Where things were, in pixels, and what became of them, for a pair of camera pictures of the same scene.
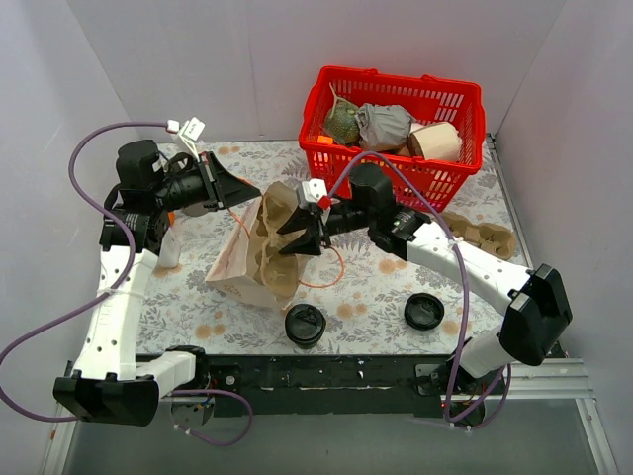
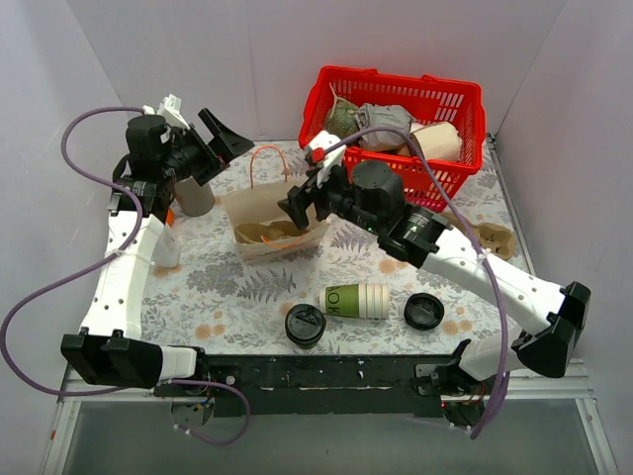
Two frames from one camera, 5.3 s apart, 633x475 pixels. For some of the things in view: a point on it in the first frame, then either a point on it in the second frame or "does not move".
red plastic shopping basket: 426,98 does not move
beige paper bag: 233,271 → 263,231
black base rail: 311,386 does not move
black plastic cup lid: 305,323 does not move
